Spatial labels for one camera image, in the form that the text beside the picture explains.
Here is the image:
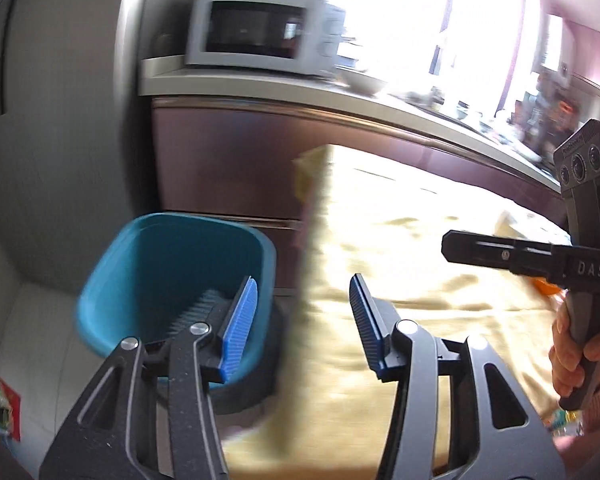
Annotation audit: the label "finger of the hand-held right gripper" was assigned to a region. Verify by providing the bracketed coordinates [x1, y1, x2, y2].
[441, 230, 563, 278]

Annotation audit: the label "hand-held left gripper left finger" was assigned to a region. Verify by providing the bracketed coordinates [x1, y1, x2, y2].
[39, 276, 259, 480]

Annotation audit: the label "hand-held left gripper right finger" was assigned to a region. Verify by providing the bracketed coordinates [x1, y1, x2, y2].
[349, 273, 566, 480]

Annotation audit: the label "blue plastic trash bin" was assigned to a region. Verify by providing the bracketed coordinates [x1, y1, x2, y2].
[76, 212, 277, 386]

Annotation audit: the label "person's right hand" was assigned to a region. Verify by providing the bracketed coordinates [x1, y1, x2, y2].
[549, 302, 600, 407]

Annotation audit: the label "orange plastic wrapper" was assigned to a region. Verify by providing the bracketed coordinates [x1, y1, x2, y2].
[530, 277, 563, 298]

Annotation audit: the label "yellow patterned tablecloth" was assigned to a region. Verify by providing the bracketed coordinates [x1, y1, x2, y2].
[220, 144, 586, 480]

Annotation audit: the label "brown base cabinets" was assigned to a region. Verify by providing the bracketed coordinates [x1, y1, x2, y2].
[151, 97, 571, 296]

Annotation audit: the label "white ceramic bowl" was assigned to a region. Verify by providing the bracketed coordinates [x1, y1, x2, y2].
[340, 66, 388, 96]

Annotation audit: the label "white kitchen counter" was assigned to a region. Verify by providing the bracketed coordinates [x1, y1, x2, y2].
[139, 55, 566, 186]

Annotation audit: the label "kitchen window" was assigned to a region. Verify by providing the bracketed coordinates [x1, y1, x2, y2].
[330, 0, 541, 106]

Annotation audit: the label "red printed packet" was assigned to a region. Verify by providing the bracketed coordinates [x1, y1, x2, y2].
[0, 370, 22, 441]

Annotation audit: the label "silver refrigerator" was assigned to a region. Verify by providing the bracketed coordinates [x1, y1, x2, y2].
[0, 0, 156, 291]

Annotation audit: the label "white microwave oven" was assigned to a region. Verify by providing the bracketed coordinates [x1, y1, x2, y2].
[184, 0, 348, 77]

